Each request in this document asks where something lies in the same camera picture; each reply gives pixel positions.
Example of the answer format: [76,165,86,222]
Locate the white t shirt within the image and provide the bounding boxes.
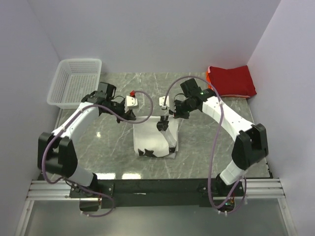
[133,116,179,159]

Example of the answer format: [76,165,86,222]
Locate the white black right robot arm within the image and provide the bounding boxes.
[159,76,269,196]

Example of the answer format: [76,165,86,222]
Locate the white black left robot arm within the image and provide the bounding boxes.
[37,82,136,198]

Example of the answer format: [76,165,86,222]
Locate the white plastic basket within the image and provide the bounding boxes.
[47,59,102,109]

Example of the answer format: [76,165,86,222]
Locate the folded red t shirt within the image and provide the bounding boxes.
[208,64,257,97]

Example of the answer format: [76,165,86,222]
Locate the black base crossbar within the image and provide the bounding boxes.
[67,178,244,212]

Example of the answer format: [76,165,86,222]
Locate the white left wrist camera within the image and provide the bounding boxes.
[125,90,139,111]

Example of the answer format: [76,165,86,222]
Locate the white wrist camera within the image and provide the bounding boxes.
[125,90,139,111]
[158,96,170,110]

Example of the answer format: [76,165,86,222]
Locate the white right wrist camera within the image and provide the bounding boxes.
[158,96,170,110]

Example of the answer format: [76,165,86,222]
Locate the aluminium rail frame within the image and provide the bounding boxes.
[15,177,297,236]

